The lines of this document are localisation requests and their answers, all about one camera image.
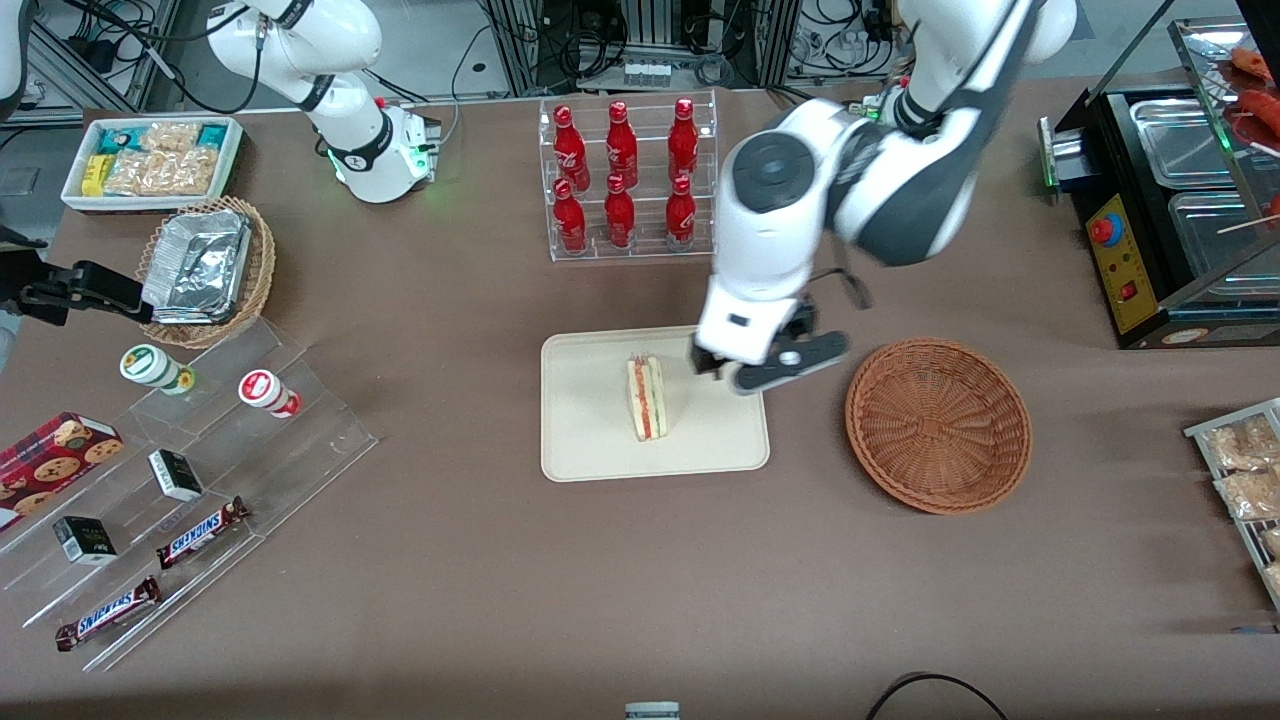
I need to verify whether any small clear cookie bag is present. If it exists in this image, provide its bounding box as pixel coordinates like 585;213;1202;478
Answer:
139;121;202;154

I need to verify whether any green lid cup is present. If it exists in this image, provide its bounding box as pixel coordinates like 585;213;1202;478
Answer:
119;344;197;397

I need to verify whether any triangular sandwich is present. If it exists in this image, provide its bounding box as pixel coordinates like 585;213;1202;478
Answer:
625;351;669;444

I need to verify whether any dark right wrist camera box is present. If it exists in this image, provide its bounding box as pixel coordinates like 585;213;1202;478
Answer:
15;259;143;327

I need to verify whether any small black box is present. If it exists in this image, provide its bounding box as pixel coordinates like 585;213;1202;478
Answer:
52;515;119;567
147;449;205;504

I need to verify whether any red lid cup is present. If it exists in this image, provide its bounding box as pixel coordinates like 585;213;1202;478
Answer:
237;369;302;420

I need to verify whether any red cola bottle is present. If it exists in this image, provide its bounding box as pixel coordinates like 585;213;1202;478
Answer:
603;172;637;250
552;104;592;194
552;177;589;254
604;99;640;190
667;96;700;182
664;174;698;252

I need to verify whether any Snickers bar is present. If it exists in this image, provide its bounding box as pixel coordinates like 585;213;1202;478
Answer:
54;576;164;653
156;496;252;572

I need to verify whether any red cookie box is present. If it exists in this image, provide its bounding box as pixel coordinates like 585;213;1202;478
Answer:
0;411;125;532

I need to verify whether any clear acrylic bottle rack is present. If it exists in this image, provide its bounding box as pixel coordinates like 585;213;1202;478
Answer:
537;89;720;264

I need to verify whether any black hot food warmer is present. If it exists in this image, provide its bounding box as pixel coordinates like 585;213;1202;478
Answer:
1038;15;1280;352

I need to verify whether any thin black camera cable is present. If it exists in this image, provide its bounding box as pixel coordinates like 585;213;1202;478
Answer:
808;264;873;312

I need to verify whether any stack of foil trays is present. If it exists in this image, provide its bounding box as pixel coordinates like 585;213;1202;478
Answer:
141;209;253;327

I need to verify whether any tray of packaged snacks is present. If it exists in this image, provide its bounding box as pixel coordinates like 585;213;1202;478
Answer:
1184;397;1280;613

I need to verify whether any black cable loop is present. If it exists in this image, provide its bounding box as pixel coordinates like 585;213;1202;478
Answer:
864;671;1012;720

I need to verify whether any clear acrylic stepped stand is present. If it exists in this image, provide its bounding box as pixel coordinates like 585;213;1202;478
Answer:
0;318;380;673

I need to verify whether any large clear cookie bag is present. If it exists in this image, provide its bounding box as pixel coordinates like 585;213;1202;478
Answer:
104;147;219;197

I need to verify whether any white snack bin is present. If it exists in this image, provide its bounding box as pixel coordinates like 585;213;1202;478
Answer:
61;116;245;215

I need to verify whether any brown wicker basket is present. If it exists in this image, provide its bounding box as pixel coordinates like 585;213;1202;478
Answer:
844;337;1033;517

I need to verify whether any cream plastic tray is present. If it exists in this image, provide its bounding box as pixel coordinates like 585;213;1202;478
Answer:
540;322;772;485

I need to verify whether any light wicker basket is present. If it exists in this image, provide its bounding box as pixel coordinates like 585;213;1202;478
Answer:
134;196;277;350

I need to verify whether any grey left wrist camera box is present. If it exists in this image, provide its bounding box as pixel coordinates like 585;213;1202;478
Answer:
732;329;852;397

